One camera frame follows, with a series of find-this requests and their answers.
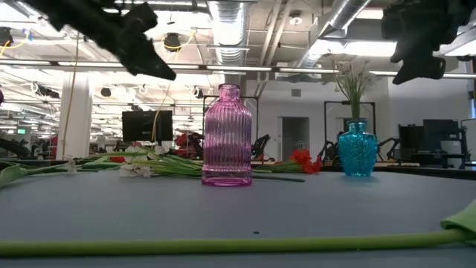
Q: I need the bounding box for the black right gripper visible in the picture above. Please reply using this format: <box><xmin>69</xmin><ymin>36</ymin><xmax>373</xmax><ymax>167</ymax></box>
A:
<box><xmin>381</xmin><ymin>0</ymin><xmax>476</xmax><ymax>86</ymax></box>

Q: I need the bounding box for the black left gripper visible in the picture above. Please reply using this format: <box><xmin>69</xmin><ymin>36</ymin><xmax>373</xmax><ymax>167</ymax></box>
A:
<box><xmin>22</xmin><ymin>0</ymin><xmax>178</xmax><ymax>81</ymax></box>

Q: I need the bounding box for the red artificial tulip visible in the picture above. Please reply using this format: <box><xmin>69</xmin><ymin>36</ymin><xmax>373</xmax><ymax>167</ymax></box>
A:
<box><xmin>0</xmin><ymin>200</ymin><xmax>476</xmax><ymax>258</ymax></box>
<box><xmin>80</xmin><ymin>155</ymin><xmax>128</xmax><ymax>169</ymax></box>

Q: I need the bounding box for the white artificial tulip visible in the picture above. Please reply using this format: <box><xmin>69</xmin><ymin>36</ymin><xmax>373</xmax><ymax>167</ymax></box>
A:
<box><xmin>0</xmin><ymin>155</ymin><xmax>100</xmax><ymax>188</ymax></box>
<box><xmin>118</xmin><ymin>162</ymin><xmax>204</xmax><ymax>179</ymax></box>

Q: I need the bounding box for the blue textured glass vase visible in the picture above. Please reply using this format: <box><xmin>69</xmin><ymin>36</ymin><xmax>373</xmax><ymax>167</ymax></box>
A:
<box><xmin>337</xmin><ymin>118</ymin><xmax>379</xmax><ymax>178</ymax></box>

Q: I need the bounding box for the pink ribbed glass vase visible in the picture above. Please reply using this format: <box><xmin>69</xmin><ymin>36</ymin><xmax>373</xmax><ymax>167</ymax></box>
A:
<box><xmin>201</xmin><ymin>83</ymin><xmax>254</xmax><ymax>188</ymax></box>

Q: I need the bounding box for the dark desk monitor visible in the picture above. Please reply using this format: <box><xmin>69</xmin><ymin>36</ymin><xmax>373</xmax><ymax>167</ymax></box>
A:
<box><xmin>397</xmin><ymin>118</ymin><xmax>461</xmax><ymax>153</ymax></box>

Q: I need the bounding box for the black monitor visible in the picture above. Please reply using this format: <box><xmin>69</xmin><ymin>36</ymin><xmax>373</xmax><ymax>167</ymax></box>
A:
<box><xmin>121</xmin><ymin>109</ymin><xmax>174</xmax><ymax>143</ymax></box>

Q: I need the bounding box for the small white flower bunch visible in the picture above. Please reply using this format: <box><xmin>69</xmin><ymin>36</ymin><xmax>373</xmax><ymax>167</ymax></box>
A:
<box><xmin>332</xmin><ymin>59</ymin><xmax>377</xmax><ymax>121</ymax></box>

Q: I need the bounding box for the white column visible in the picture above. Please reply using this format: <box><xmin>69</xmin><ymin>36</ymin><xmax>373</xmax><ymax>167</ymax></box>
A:
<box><xmin>55</xmin><ymin>73</ymin><xmax>94</xmax><ymax>162</ymax></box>

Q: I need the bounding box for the red machine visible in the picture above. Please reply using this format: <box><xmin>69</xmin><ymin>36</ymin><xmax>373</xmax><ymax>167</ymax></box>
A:
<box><xmin>173</xmin><ymin>131</ymin><xmax>205</xmax><ymax>160</ymax></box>

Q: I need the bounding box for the hanging yellow cable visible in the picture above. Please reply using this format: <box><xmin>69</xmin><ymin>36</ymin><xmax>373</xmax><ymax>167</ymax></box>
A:
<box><xmin>60</xmin><ymin>35</ymin><xmax>80</xmax><ymax>150</ymax></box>

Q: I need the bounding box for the silver ventilation duct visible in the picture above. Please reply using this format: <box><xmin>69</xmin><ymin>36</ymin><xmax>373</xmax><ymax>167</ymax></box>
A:
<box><xmin>206</xmin><ymin>0</ymin><xmax>249</xmax><ymax>67</ymax></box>
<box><xmin>297</xmin><ymin>0</ymin><xmax>373</xmax><ymax>68</ymax></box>

